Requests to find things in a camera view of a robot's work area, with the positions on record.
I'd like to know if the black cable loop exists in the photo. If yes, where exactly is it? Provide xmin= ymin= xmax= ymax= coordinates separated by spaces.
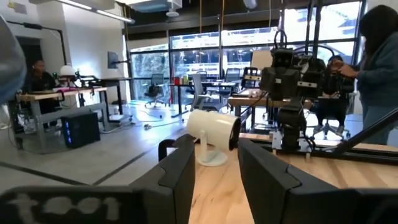
xmin=157 ymin=138 xmax=177 ymax=163

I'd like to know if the person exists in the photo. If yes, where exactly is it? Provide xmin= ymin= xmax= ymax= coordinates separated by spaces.
xmin=337 ymin=4 xmax=398 ymax=146
xmin=312 ymin=55 xmax=357 ymax=138
xmin=24 ymin=58 xmax=60 ymax=116

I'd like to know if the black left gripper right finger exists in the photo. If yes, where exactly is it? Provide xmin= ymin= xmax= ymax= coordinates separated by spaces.
xmin=238 ymin=138 xmax=364 ymax=224

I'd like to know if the black computer with blue lights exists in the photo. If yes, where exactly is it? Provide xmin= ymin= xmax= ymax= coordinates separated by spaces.
xmin=60 ymin=111 xmax=101 ymax=149

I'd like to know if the wall-mounted monitor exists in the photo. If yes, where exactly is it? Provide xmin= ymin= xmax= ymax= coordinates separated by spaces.
xmin=107 ymin=51 xmax=120 ymax=70

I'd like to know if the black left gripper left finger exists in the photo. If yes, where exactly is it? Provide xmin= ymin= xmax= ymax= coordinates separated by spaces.
xmin=128 ymin=133 xmax=197 ymax=224

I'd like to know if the white dome lamp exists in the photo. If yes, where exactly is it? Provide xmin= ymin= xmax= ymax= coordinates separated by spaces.
xmin=58 ymin=64 xmax=76 ymax=77

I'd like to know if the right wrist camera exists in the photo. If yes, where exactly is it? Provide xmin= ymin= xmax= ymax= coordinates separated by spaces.
xmin=271 ymin=47 xmax=295 ymax=68

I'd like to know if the grey office chair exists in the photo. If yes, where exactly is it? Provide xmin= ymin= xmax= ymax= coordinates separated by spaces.
xmin=189 ymin=73 xmax=219 ymax=112
xmin=144 ymin=73 xmax=167 ymax=108

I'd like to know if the black office table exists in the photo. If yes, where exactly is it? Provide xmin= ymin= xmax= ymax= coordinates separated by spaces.
xmin=169 ymin=81 xmax=237 ymax=118

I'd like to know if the wooden workbench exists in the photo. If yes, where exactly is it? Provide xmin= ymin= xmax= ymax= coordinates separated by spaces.
xmin=14 ymin=86 xmax=109 ymax=150
xmin=228 ymin=89 xmax=312 ymax=109

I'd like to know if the ceiling light strip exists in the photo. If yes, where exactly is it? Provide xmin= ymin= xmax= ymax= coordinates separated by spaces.
xmin=57 ymin=0 xmax=136 ymax=25

